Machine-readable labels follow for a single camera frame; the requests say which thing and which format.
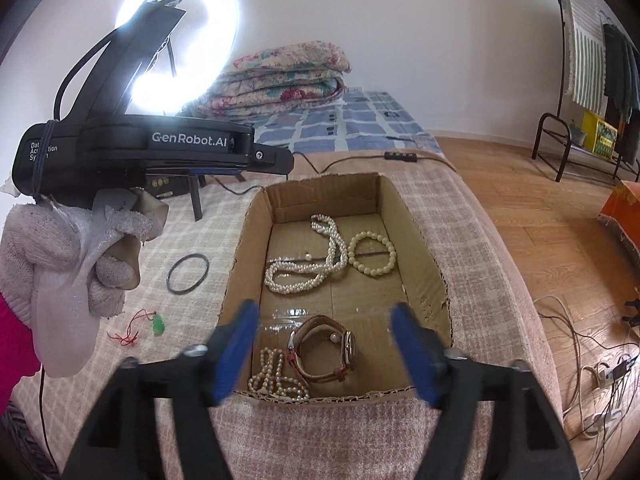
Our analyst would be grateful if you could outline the green pendant red cord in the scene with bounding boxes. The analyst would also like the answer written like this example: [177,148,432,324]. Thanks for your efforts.
[106,308,168,347]

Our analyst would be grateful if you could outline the black blue bangle ring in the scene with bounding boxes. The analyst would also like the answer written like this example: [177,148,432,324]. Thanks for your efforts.
[166,252,212,295]

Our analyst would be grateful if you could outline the small white pearl bracelet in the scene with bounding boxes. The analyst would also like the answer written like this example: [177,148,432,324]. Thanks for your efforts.
[247,348,312,403]

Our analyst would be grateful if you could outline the long white pearl necklace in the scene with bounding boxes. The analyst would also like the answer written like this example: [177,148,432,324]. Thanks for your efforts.
[263,212,350,295]

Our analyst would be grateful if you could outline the cream bead bracelet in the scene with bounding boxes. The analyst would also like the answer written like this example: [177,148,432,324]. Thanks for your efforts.
[347,230,398,276]

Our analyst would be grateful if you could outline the pink sleeve forearm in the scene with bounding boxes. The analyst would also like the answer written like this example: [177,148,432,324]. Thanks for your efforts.
[0,298,41,414]

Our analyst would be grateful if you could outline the white gloved left hand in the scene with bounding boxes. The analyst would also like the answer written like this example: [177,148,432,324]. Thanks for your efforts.
[1,190,168,378]

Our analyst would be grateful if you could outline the black printed snack bag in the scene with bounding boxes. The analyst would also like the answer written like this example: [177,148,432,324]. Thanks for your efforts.
[144,174,190,200]

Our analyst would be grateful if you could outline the black tripod stand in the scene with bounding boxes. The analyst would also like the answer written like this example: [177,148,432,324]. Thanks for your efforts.
[188,176,203,221]

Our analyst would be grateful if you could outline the white power strip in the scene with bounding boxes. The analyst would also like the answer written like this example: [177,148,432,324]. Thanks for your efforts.
[582,354,638,439]

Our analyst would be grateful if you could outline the pink plaid blanket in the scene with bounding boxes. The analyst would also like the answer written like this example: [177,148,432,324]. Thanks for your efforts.
[12,152,561,479]

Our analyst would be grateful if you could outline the folded floral quilt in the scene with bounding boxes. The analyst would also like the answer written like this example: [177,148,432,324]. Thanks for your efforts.
[184,40,352,120]

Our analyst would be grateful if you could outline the open cardboard box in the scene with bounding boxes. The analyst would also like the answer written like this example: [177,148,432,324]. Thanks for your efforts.
[220,174,454,399]

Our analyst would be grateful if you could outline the blue patterned mattress sheet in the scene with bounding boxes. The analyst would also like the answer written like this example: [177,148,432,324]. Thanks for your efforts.
[240,88,445,154]

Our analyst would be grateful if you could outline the orange floral cloth table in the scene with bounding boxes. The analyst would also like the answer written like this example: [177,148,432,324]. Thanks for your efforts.
[598,180,640,260]

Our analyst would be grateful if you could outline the small potted plant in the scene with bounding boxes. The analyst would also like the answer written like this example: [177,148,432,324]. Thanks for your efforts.
[570,124,586,146]

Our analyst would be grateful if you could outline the black clothes rack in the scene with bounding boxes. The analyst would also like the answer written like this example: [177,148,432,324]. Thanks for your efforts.
[532,0,639,181]

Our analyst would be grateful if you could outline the yellow crate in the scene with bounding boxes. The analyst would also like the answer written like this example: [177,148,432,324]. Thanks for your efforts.
[580,110,617,159]

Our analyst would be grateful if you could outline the dark hanging clothes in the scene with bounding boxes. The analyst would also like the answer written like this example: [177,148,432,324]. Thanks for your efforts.
[603,24,639,164]

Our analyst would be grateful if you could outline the striped white green towel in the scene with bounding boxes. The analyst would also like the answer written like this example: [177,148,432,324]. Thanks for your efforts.
[561,0,608,116]

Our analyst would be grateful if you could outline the white ring light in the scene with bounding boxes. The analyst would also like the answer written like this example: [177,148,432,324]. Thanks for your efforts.
[115,0,241,115]

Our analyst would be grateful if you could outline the tangled floor cables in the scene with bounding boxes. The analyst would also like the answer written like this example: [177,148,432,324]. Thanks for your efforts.
[532,294,640,461]

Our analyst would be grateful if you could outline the black inline cable remote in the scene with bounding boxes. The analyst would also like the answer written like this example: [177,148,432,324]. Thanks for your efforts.
[383,152,418,162]

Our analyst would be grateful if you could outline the black ring light cable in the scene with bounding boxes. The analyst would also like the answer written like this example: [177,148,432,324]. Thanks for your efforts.
[204,135,457,196]

